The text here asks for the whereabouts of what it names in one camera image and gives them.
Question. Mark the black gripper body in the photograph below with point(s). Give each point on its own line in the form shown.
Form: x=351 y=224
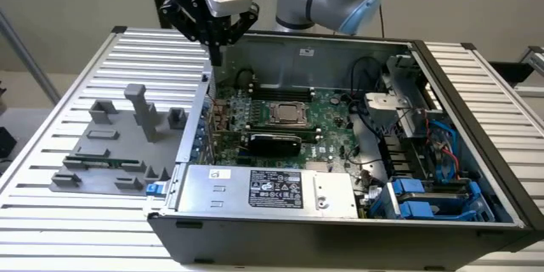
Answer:
x=200 y=22

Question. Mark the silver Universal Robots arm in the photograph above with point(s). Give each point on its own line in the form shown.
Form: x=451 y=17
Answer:
x=323 y=1

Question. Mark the black RAM slot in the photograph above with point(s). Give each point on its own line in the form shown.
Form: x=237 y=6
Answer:
x=280 y=89
x=280 y=98
x=280 y=92
x=280 y=95

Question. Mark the green RAM stick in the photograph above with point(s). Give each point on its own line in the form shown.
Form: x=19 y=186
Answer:
x=105 y=161

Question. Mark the black table corner cap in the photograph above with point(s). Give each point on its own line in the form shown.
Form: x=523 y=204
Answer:
x=119 y=29
x=469 y=46

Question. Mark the white case sticker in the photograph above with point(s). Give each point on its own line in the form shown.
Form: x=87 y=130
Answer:
x=305 y=52

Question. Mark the CPU socket with silver CPU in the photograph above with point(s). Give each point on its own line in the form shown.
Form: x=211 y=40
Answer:
x=288 y=112

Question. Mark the green motherboard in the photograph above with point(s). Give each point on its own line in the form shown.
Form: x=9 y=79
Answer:
x=331 y=116

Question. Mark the grey aluminium profile bar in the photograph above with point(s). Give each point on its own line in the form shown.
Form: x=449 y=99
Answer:
x=25 y=55

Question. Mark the grey parts rack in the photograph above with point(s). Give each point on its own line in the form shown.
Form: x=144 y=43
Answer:
x=127 y=144

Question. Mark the black expansion card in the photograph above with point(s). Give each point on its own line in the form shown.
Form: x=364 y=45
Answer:
x=273 y=144

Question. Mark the silver disk bay cage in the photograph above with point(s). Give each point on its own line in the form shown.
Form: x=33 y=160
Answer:
x=404 y=106

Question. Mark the blue case latch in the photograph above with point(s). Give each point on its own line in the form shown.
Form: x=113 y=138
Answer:
x=155 y=189

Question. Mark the silver power supply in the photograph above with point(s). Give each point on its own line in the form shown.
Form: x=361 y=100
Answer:
x=237 y=189

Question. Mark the black box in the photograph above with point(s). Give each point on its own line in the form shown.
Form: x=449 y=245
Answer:
x=5 y=143

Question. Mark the blue disk caddy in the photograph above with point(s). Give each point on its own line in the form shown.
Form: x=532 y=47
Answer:
x=413 y=210
x=409 y=187

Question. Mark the black open PC case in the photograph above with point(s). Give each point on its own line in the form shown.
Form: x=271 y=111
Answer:
x=331 y=240

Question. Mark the aluminium frame profile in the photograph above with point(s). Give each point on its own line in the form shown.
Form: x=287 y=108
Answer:
x=533 y=61

